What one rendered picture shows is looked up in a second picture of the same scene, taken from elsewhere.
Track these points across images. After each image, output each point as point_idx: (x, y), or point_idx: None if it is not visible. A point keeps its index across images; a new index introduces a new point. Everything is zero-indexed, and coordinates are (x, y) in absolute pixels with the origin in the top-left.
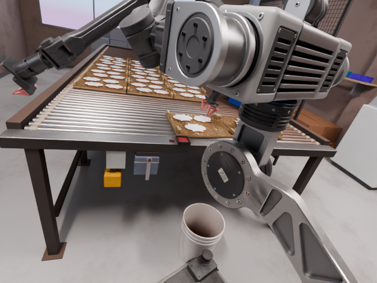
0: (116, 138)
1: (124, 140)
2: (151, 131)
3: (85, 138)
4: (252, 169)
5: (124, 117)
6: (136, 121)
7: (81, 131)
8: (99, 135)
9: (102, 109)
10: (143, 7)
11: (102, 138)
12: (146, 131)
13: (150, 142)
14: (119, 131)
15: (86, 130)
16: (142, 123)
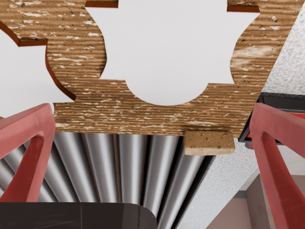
0: (209, 209)
1: (220, 204)
2: (168, 169)
3: (202, 226)
4: None
5: (85, 199)
6: (105, 187)
7: (170, 227)
8: (190, 219)
9: None
10: None
11: (203, 217)
12: (168, 174)
13: (247, 179)
14: (176, 208)
15: (169, 226)
16: (112, 177)
